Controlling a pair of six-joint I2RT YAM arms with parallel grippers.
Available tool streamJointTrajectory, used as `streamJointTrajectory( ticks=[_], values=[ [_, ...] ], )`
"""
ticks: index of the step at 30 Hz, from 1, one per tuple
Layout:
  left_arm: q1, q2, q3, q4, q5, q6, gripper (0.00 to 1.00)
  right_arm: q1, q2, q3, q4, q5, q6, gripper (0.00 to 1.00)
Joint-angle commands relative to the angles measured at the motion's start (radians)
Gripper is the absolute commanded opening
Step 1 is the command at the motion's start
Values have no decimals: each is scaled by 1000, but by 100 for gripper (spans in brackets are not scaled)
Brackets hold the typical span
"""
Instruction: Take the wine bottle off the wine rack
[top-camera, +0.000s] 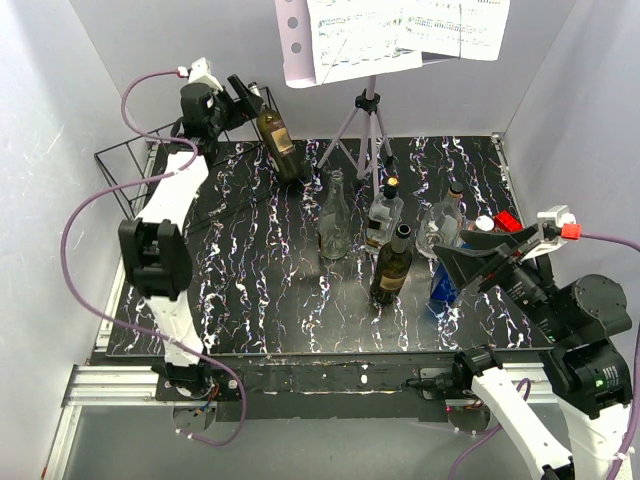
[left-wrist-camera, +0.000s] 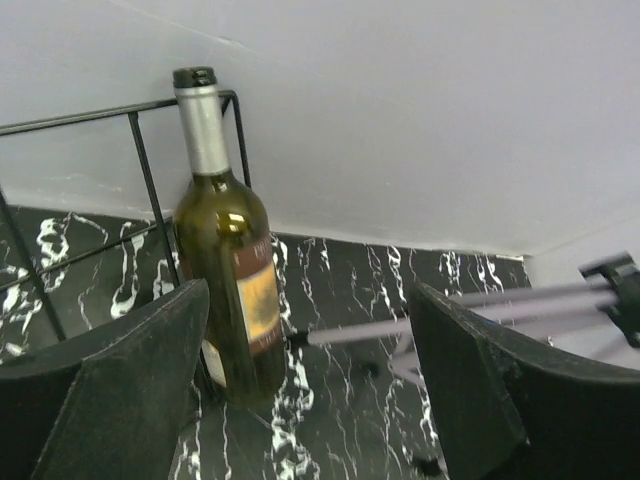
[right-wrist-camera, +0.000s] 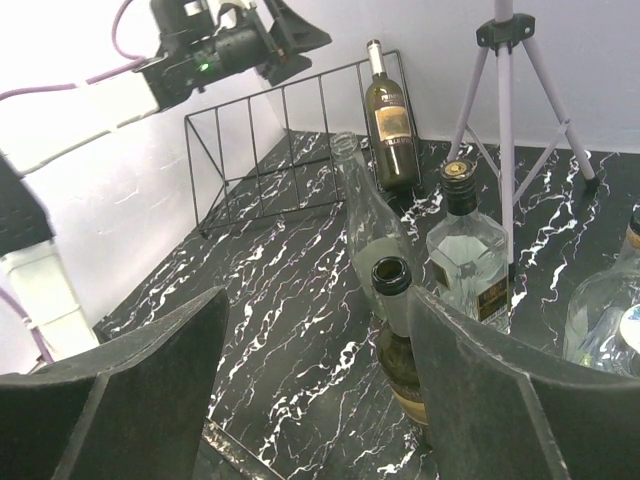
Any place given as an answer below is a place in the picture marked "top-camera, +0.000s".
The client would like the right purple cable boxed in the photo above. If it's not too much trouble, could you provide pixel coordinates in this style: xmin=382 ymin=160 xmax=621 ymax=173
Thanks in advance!
xmin=448 ymin=230 xmax=640 ymax=480

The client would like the tall clear bottle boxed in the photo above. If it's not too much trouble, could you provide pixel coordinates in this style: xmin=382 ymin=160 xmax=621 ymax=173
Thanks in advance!
xmin=318 ymin=170 xmax=350 ymax=260

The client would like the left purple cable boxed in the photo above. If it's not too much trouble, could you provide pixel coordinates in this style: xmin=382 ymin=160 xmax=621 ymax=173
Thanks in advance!
xmin=59 ymin=70 xmax=249 ymax=446

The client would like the clear bottle black cap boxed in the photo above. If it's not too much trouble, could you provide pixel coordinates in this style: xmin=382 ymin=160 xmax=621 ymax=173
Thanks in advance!
xmin=365 ymin=177 xmax=404 ymax=255

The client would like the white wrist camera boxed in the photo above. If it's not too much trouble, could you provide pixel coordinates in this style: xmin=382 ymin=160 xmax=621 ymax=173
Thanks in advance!
xmin=522 ymin=205 xmax=582 ymax=260
xmin=177 ymin=57 xmax=223 ymax=93

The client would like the purple cable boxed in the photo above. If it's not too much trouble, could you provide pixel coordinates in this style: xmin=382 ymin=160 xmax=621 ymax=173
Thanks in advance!
xmin=448 ymin=230 xmax=640 ymax=480
xmin=59 ymin=70 xmax=249 ymax=446

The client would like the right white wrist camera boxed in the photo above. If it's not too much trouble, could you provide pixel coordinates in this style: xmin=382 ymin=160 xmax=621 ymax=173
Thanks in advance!
xmin=522 ymin=205 xmax=582 ymax=260

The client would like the sheet music page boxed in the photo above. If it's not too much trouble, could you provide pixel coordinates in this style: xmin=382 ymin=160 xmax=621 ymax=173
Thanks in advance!
xmin=307 ymin=0 xmax=423 ymax=85
xmin=396 ymin=1 xmax=510 ymax=61

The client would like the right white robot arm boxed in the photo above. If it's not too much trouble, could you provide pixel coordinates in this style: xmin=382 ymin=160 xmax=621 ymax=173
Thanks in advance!
xmin=431 ymin=222 xmax=639 ymax=479

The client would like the aluminium frame rail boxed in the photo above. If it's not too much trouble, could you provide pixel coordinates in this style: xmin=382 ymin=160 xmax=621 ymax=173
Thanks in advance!
xmin=42 ymin=139 xmax=221 ymax=480

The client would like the left sheet music page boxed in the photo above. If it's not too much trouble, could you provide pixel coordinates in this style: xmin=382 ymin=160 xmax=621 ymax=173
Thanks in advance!
xmin=307 ymin=0 xmax=423 ymax=85

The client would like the blue square bottle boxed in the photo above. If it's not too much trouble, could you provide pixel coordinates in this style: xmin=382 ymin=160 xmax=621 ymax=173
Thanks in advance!
xmin=430 ymin=262 xmax=460 ymax=305

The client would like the lilac music stand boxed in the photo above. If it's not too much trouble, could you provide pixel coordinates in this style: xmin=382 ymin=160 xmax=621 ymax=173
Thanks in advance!
xmin=274 ymin=0 xmax=464 ymax=219

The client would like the dark green wine bottle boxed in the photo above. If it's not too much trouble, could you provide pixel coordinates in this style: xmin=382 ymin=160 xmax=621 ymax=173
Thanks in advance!
xmin=248 ymin=82 xmax=304 ymax=185

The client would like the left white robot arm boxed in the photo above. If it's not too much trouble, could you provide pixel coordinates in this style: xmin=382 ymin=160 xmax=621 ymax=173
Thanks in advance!
xmin=118 ymin=74 xmax=262 ymax=400

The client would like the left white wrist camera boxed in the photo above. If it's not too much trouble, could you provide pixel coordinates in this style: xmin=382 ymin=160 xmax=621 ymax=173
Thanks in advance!
xmin=177 ymin=57 xmax=223 ymax=93

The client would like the black wire wine rack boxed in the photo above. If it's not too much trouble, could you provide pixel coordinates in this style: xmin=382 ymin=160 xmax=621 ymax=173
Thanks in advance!
xmin=94 ymin=87 xmax=311 ymax=231

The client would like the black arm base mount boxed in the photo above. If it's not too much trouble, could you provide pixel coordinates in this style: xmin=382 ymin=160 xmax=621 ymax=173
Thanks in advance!
xmin=154 ymin=349 xmax=494 ymax=424

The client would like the small clear glass bottle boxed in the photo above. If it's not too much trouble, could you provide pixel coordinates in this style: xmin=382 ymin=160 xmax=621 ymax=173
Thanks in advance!
xmin=416 ymin=182 xmax=464 ymax=259

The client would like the red yellow toy block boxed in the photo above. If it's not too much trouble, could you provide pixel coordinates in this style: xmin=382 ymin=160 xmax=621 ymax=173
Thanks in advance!
xmin=494 ymin=211 xmax=523 ymax=233

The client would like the green wine bottle silver neck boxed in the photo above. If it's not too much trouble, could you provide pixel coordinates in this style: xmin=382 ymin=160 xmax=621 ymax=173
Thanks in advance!
xmin=370 ymin=223 xmax=413 ymax=305

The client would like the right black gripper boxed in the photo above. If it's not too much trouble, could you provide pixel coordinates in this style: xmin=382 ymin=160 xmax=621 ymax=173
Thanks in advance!
xmin=431 ymin=220 xmax=571 ymax=340

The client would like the right sheet music page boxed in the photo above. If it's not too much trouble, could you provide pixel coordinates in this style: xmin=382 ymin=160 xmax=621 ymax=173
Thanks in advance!
xmin=396 ymin=1 xmax=510 ymax=61

